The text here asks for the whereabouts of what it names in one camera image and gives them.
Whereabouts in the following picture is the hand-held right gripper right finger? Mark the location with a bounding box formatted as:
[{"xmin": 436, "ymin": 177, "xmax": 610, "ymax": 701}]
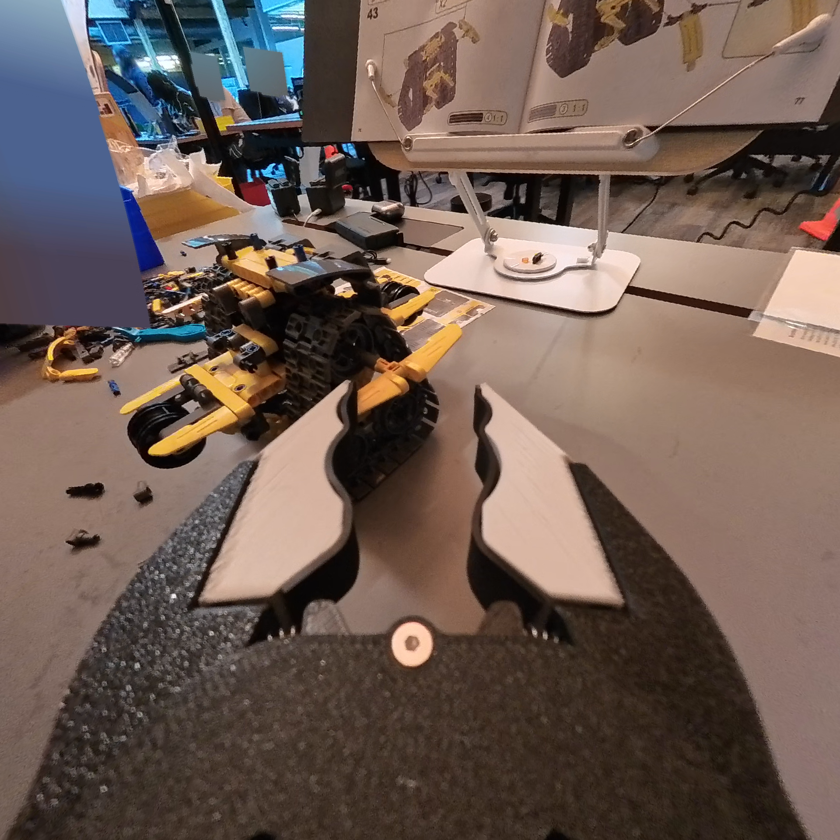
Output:
[{"xmin": 467, "ymin": 382, "xmax": 626, "ymax": 624}]

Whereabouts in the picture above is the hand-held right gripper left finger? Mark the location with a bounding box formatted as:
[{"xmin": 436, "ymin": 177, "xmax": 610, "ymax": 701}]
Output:
[{"xmin": 196, "ymin": 379, "xmax": 361, "ymax": 624}]

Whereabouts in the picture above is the yellow black tracked toy vehicle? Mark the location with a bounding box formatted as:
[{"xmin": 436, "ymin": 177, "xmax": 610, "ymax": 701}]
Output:
[{"xmin": 120, "ymin": 231, "xmax": 463, "ymax": 503}]

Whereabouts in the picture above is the teal brick separator tool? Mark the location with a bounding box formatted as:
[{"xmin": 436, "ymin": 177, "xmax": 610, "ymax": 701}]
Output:
[{"xmin": 112, "ymin": 323, "xmax": 206, "ymax": 347}]

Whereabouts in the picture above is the yellow black sticker sheet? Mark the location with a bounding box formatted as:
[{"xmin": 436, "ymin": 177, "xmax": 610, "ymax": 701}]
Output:
[{"xmin": 374, "ymin": 266, "xmax": 497, "ymax": 342}]

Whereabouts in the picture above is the white book stand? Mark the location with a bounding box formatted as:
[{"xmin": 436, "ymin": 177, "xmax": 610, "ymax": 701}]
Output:
[{"xmin": 364, "ymin": 13, "xmax": 831, "ymax": 315}]

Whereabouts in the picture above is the yellow curved toy piece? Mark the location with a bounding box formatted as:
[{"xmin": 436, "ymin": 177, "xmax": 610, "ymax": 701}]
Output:
[{"xmin": 41, "ymin": 328, "xmax": 101, "ymax": 383}]

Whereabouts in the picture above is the pile of toy building pieces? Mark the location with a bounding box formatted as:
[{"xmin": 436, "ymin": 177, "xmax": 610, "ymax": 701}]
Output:
[{"xmin": 13, "ymin": 262, "xmax": 217, "ymax": 368}]

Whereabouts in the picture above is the black flat power bank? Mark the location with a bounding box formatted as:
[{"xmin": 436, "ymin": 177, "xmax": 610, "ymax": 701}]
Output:
[{"xmin": 333, "ymin": 211, "xmax": 403, "ymax": 249}]

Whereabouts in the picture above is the yellow cardboard box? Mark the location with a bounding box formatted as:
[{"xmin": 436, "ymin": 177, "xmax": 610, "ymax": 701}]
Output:
[{"xmin": 140, "ymin": 192, "xmax": 242, "ymax": 242}]

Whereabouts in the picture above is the black battery charging dock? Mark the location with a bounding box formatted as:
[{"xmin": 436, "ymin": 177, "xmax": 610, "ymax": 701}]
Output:
[{"xmin": 307, "ymin": 154, "xmax": 347, "ymax": 214}]

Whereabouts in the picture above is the white plastic bag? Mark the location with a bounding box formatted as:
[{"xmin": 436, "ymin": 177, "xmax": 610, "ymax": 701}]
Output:
[{"xmin": 108, "ymin": 134, "xmax": 253, "ymax": 214}]

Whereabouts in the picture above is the white paper in clear sleeve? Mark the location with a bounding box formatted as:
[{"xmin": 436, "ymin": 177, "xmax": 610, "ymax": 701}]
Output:
[{"xmin": 750, "ymin": 247, "xmax": 840, "ymax": 358}]

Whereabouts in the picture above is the orange traffic cone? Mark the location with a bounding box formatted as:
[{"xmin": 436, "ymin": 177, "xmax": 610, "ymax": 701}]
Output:
[{"xmin": 799, "ymin": 199, "xmax": 840, "ymax": 242}]

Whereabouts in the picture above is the black partition panel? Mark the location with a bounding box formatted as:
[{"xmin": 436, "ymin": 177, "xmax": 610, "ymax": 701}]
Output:
[{"xmin": 302, "ymin": 0, "xmax": 368, "ymax": 147}]

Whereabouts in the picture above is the toy instruction booklet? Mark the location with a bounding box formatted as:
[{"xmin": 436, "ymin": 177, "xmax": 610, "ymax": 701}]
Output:
[{"xmin": 351, "ymin": 0, "xmax": 840, "ymax": 142}]

